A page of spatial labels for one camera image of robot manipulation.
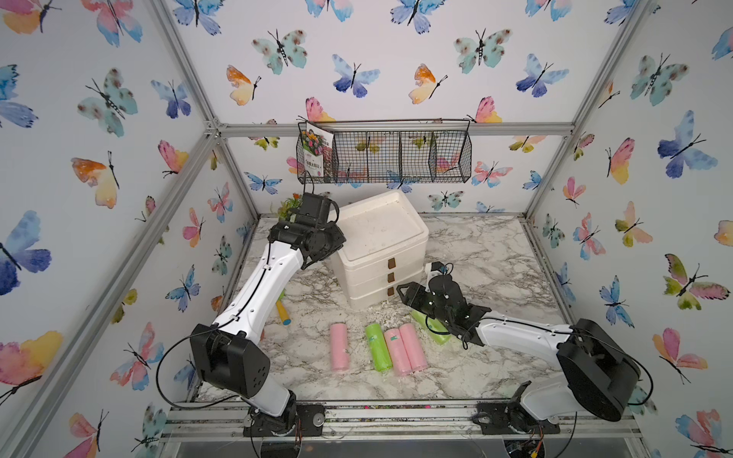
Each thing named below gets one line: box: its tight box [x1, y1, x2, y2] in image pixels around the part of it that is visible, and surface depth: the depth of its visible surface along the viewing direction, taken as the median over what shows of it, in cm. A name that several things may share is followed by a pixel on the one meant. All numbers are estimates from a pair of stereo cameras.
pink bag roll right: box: [398, 322, 429, 373], surface depth 86 cm
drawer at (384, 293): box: [349, 268, 425, 311], surface depth 92 cm
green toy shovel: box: [275, 289, 293, 326], surface depth 95 cm
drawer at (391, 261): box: [342, 242, 429, 284], surface depth 82 cm
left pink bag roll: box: [330, 322, 351, 373], surface depth 86 cm
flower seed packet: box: [302, 122, 335, 178], surface depth 90 cm
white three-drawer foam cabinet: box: [330, 189, 429, 310], surface depth 86 cm
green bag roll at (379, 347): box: [365, 322, 393, 373], surface depth 85 cm
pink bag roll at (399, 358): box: [383, 327, 413, 376], surface depth 84 cm
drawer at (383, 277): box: [345, 267, 425, 289], surface depth 85 cm
